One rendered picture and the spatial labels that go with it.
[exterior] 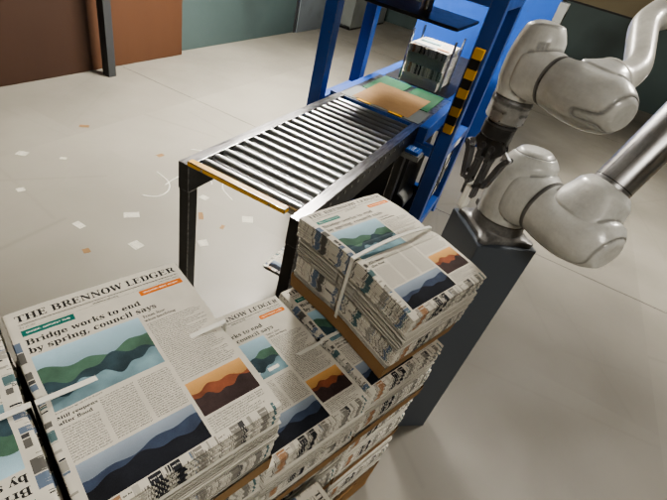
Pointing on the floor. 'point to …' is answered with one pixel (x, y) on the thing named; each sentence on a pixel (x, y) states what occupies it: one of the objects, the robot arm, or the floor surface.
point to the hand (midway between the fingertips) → (466, 194)
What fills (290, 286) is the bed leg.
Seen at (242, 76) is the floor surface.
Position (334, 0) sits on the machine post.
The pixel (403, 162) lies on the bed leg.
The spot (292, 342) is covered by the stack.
